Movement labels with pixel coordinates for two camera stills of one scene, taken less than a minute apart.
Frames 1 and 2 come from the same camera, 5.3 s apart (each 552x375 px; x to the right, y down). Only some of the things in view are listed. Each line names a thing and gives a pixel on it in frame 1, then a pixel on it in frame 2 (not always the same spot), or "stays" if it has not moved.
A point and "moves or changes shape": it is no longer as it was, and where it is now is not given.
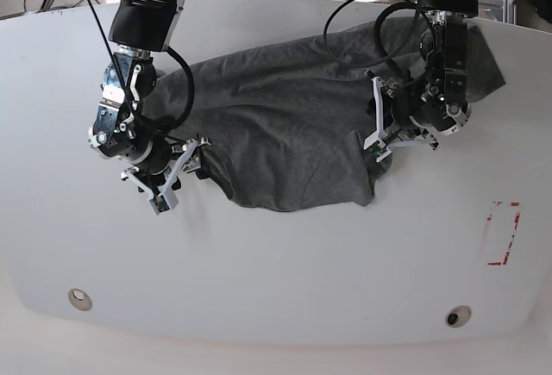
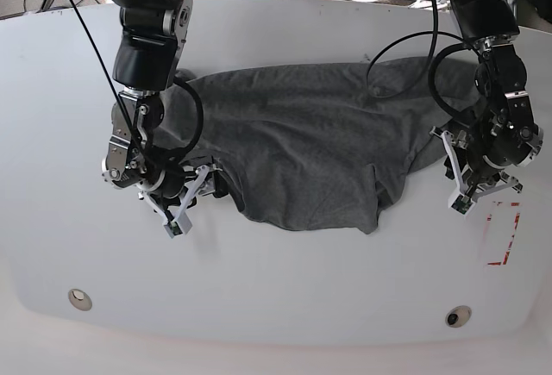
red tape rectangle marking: [508, 249] stays
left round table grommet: [79, 299] stays
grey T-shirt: [297, 124] moves or changes shape
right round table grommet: [458, 315] stays
